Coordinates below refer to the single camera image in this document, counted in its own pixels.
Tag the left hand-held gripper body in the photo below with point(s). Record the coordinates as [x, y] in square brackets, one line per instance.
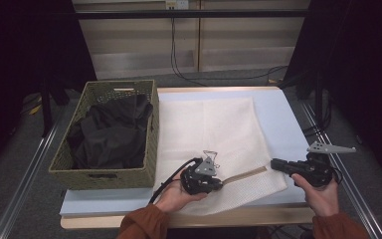
[195, 181]

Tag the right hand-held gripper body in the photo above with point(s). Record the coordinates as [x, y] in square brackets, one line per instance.
[315, 169]

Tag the white mesh laundry bag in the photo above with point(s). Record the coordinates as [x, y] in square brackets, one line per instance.
[212, 126]

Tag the green woven basket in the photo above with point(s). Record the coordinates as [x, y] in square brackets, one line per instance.
[112, 181]

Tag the black garment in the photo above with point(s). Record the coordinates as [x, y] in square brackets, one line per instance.
[112, 132]

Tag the person's left hand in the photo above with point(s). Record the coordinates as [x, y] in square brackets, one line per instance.
[174, 197]

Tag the person's right hand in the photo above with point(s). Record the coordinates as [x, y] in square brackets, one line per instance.
[321, 199]

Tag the light blue table mat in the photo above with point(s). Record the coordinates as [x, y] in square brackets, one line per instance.
[278, 113]

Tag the black metal stand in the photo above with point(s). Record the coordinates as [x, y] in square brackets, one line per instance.
[46, 106]
[319, 99]

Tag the dark curtain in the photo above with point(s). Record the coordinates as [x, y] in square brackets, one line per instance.
[364, 66]
[20, 49]

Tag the black horizontal bar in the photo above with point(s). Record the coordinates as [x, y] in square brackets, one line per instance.
[192, 13]

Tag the metal floor rail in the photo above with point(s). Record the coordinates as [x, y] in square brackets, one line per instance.
[23, 186]
[351, 186]

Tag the white wall socket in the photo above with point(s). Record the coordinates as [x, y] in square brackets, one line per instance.
[177, 4]

